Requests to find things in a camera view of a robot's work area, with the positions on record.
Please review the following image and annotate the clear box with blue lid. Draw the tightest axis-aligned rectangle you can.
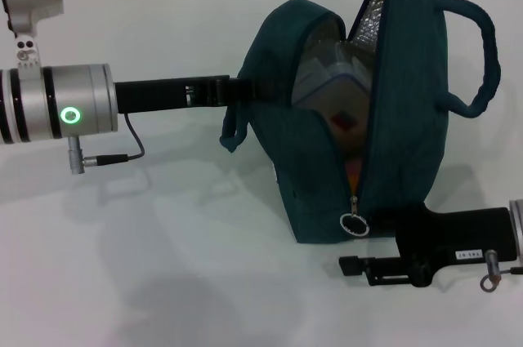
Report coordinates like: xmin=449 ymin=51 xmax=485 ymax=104
xmin=291 ymin=40 xmax=373 ymax=149

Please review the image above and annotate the dark teal insulated bag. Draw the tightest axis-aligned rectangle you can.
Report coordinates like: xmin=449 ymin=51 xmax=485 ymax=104
xmin=219 ymin=0 xmax=503 ymax=245

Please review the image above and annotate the yellow banana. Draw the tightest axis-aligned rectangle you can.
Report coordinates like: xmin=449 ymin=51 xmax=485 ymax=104
xmin=344 ymin=158 xmax=365 ymax=198

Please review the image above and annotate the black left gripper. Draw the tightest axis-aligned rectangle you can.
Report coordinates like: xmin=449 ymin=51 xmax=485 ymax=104
xmin=114 ymin=73 xmax=263 ymax=114

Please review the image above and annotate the right arm cable with plug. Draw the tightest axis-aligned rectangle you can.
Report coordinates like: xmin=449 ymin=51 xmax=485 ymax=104
xmin=479 ymin=248 xmax=523 ymax=295

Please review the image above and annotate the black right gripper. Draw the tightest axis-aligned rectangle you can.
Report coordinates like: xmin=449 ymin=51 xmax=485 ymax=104
xmin=337 ymin=205 xmax=519 ymax=287

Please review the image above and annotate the arm cable with plug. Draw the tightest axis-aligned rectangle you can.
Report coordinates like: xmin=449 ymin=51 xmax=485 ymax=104
xmin=67 ymin=112 xmax=147 ymax=176
xmin=479 ymin=248 xmax=523 ymax=295

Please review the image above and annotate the left arm cable with plug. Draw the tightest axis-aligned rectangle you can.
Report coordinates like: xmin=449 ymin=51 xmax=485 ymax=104
xmin=67 ymin=112 xmax=147 ymax=176

